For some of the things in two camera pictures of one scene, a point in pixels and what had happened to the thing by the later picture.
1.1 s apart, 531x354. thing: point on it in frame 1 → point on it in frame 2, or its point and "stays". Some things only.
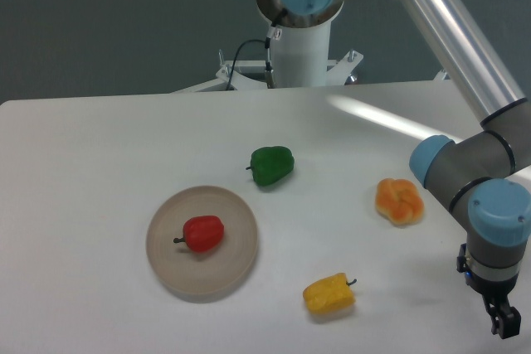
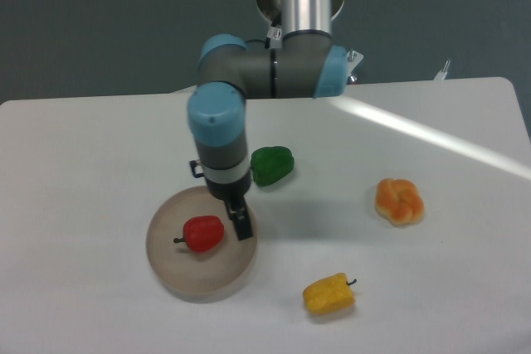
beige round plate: [201, 273] stays
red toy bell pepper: [202, 233] stays
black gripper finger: [505, 319] → [239, 213]
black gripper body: [493, 292] → [224, 191]
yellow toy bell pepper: [330, 295] stays
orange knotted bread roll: [399, 201] stays
